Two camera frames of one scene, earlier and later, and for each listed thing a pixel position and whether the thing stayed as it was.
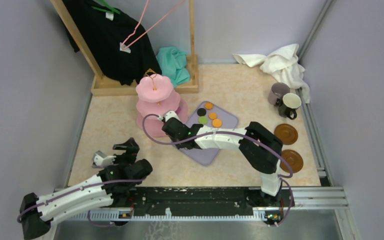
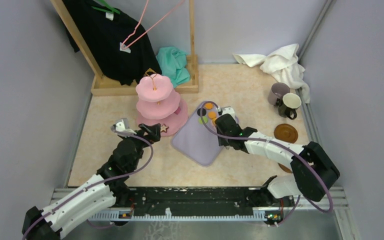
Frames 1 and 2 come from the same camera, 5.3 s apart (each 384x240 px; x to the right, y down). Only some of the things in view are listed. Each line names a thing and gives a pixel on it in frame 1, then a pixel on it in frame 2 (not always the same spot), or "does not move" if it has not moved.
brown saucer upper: x=287 y=133 does not move
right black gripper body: x=174 y=139 to x=225 y=142
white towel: x=284 y=61 does not move
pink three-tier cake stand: x=155 y=96 does not move
